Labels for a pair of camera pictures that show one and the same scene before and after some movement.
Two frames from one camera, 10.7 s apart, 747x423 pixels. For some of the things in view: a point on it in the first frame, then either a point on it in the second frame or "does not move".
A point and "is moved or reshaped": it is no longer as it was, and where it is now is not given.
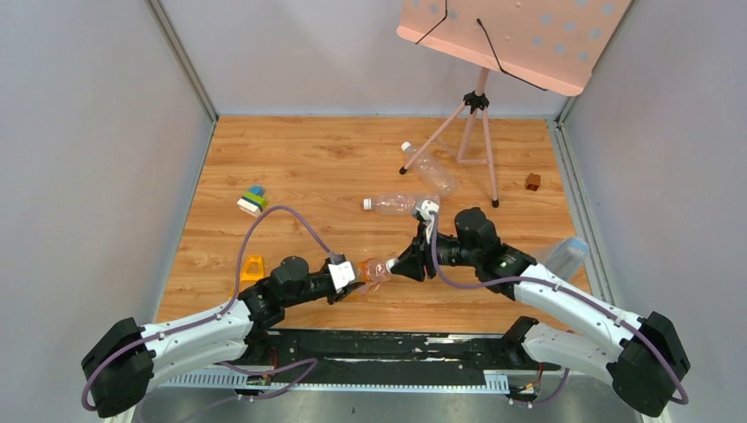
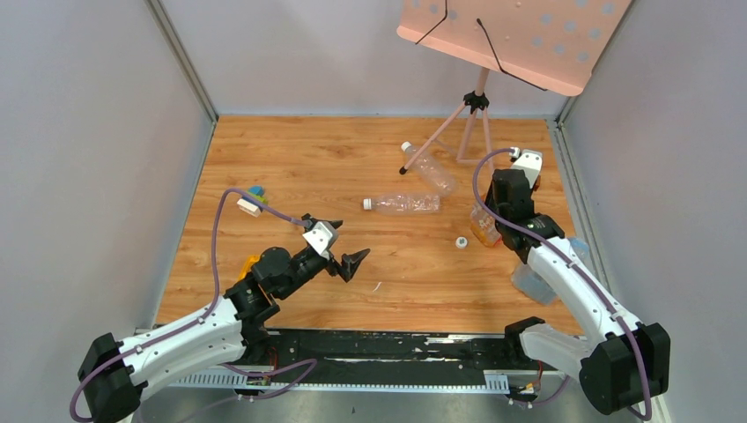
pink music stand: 552,45 does not move
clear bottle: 399,204 does not move
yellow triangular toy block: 252,271 does not move
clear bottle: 433,169 does not move
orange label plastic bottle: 370,271 is moved or reshaped
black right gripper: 417,256 to 488,202
